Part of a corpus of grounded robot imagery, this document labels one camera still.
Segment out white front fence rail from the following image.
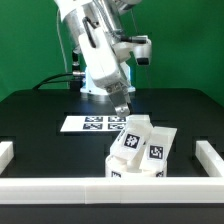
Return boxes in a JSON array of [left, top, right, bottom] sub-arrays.
[[0, 177, 224, 204]]

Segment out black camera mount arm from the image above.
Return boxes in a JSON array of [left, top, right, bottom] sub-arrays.
[[69, 49, 85, 91]]

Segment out black cables on table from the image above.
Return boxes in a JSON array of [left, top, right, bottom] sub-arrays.
[[32, 72, 83, 90]]

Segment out white sheet with tags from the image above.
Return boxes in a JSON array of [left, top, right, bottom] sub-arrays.
[[61, 115, 127, 132]]

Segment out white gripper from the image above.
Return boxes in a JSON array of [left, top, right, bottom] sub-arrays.
[[78, 27, 130, 117]]

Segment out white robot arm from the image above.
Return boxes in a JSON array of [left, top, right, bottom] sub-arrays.
[[54, 0, 152, 117]]

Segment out white round stool seat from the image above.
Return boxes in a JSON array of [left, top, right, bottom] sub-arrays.
[[105, 155, 167, 178]]

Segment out white left fence block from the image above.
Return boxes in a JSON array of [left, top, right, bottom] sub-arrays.
[[0, 141, 14, 175]]

